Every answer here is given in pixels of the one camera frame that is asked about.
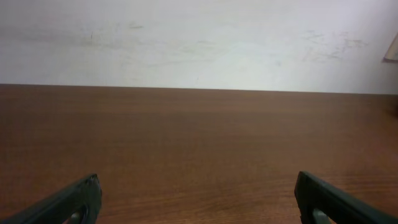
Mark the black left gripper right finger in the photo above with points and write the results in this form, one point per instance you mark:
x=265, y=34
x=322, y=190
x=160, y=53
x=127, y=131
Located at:
x=321, y=202

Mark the beige object at wall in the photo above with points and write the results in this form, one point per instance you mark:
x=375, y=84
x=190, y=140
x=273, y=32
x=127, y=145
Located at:
x=391, y=54

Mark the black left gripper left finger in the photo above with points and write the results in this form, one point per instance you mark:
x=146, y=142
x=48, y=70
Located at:
x=79, y=202

